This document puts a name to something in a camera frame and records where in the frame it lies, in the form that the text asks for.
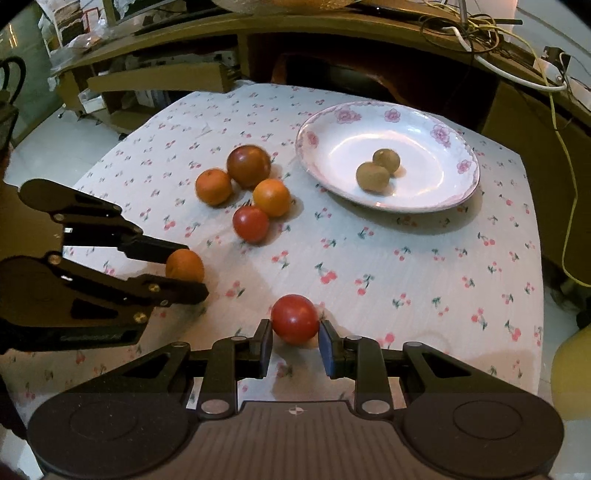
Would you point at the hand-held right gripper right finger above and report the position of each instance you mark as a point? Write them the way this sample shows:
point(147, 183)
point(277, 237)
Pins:
point(327, 350)

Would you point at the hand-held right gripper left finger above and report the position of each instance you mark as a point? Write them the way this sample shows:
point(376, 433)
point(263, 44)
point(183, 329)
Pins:
point(265, 350)

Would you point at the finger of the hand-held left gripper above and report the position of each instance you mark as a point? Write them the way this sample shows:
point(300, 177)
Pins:
point(147, 249)
point(184, 293)

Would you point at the orange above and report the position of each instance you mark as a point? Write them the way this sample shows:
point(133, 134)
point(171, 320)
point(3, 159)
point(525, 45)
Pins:
point(184, 266)
point(272, 197)
point(213, 187)

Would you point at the dark red tomato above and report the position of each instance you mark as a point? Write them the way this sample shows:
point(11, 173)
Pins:
point(248, 166)

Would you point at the white floral plate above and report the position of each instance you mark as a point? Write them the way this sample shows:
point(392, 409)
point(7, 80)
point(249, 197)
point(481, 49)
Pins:
point(415, 134)

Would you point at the cherry print tablecloth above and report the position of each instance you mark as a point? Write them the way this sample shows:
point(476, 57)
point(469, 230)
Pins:
point(392, 277)

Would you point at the wooden keyboard tray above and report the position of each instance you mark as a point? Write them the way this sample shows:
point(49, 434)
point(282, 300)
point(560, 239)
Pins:
point(157, 81)

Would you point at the brown kiwi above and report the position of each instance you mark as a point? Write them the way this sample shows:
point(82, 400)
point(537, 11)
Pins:
point(386, 159)
point(372, 177)

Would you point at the yellow trash bin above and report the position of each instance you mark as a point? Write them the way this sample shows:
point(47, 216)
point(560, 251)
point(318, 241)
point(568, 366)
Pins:
point(572, 374)

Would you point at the wooden desk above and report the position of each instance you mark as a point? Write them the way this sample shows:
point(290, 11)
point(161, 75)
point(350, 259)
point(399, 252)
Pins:
point(258, 23)

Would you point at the glass fruit dish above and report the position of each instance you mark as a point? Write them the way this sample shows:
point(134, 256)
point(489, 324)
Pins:
point(249, 3)

